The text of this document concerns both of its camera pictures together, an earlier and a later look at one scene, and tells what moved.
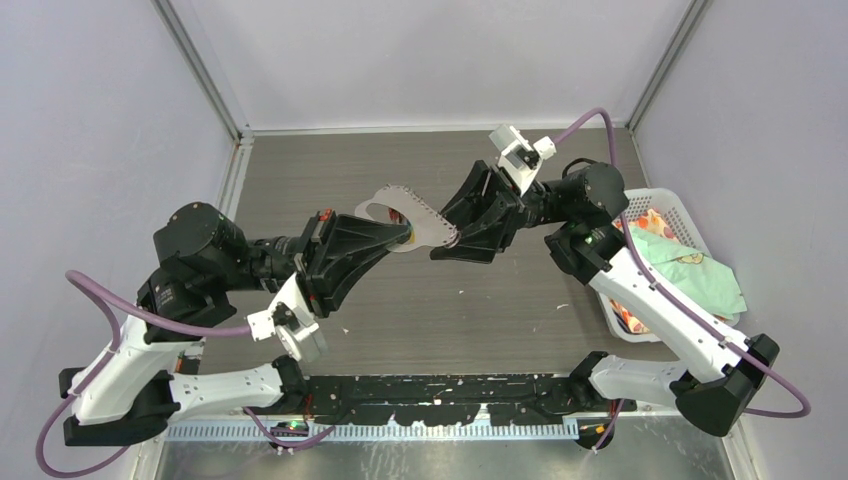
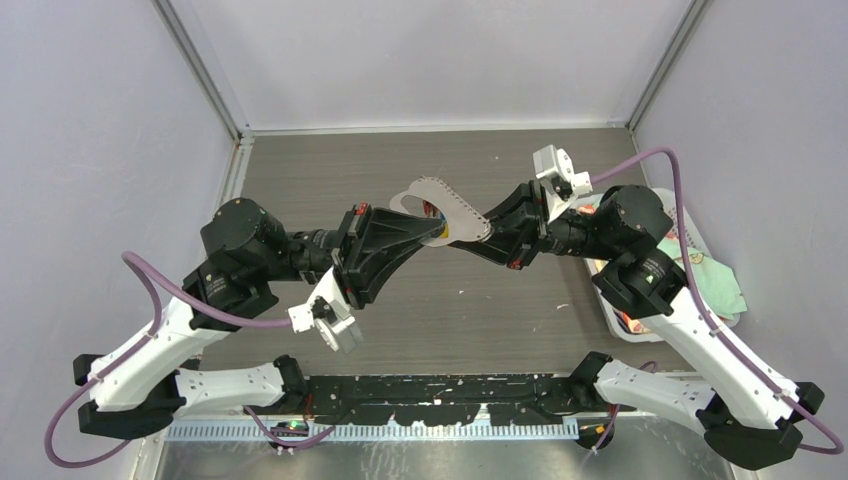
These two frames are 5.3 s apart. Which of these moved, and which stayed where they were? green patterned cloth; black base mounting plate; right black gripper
Moved: right black gripper
Stayed: black base mounting plate; green patterned cloth
